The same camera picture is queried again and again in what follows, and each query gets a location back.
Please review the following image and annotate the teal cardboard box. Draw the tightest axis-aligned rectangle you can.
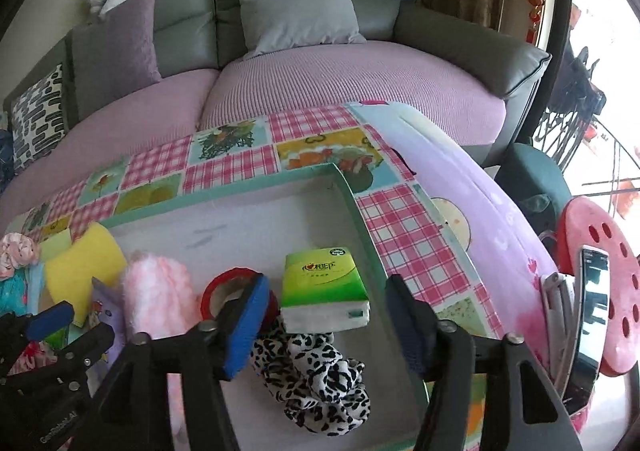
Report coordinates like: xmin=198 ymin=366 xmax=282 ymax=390
xmin=75 ymin=162 xmax=433 ymax=451

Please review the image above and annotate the purple cartoon tissue packet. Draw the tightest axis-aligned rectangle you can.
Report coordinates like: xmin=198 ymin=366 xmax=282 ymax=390
xmin=89 ymin=278 xmax=128 ymax=367

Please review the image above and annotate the grey pillow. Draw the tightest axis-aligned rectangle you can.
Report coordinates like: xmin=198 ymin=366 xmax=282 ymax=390
xmin=235 ymin=0 xmax=368 ymax=60

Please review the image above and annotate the red tape roll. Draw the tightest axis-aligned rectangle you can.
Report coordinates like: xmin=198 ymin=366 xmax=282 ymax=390
xmin=200 ymin=268 xmax=281 ymax=327

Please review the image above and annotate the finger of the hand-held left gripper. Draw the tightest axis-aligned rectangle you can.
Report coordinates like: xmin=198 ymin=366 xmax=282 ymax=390
xmin=0 ymin=300 xmax=76 ymax=357
xmin=50 ymin=323 xmax=117 ymax=382

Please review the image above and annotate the purple pillow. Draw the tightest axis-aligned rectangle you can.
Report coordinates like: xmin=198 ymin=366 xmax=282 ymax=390
xmin=107 ymin=0 xmax=163 ymax=89

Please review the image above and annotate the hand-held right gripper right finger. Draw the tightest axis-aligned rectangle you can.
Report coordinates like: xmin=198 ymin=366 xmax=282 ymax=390
xmin=385 ymin=274 xmax=585 ymax=451

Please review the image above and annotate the yellow sponge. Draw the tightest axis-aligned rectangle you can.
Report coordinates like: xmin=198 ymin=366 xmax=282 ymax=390
xmin=42 ymin=222 xmax=130 ymax=327

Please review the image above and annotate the pink stool with holes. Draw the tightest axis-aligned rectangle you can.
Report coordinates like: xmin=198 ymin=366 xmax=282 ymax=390
xmin=555 ymin=196 xmax=640 ymax=377

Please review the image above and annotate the teal wet wipes pack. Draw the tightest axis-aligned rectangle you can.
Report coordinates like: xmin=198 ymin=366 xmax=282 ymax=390
xmin=0 ymin=266 xmax=46 ymax=317

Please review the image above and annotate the pink floral cloth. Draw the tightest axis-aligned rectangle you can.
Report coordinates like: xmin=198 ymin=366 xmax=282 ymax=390
xmin=0 ymin=232 xmax=41 ymax=279

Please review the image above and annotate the grey sofa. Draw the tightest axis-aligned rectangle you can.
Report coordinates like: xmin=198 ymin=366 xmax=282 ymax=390
xmin=2 ymin=0 xmax=553 ymax=172

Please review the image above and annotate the dark green seat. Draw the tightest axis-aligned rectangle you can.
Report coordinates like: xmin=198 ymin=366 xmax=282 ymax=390
xmin=495 ymin=143 xmax=573 ymax=237

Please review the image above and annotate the black smartphone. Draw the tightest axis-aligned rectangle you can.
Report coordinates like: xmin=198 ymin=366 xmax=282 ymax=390
xmin=562 ymin=246 xmax=612 ymax=404

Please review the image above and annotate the blue denim clothing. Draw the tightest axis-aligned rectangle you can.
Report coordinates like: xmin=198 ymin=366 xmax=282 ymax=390
xmin=0 ymin=128 xmax=16 ymax=192

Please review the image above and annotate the grey phone stand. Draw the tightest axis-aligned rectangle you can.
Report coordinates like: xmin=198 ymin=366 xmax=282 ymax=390
xmin=540 ymin=272 xmax=581 ymax=397

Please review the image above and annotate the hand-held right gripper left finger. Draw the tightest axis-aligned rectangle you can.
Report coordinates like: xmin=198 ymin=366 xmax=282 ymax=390
xmin=85 ymin=273 xmax=272 ymax=451

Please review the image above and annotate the white pillow with dark dashes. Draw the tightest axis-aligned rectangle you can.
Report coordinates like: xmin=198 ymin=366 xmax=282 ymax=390
xmin=10 ymin=63 xmax=68 ymax=174

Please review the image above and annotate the pink fluffy towel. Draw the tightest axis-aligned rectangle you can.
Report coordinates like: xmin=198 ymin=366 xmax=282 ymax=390
xmin=120 ymin=253 xmax=203 ymax=437

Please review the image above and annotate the leopard print cloth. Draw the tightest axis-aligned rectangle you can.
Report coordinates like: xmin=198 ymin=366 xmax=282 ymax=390
xmin=250 ymin=318 xmax=372 ymax=436

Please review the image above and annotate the green tissue packet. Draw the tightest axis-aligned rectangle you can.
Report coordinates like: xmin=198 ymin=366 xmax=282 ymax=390
xmin=280 ymin=247 xmax=372 ymax=333

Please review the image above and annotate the black metal railing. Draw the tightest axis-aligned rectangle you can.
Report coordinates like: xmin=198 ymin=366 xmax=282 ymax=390
xmin=537 ymin=46 xmax=640 ymax=212

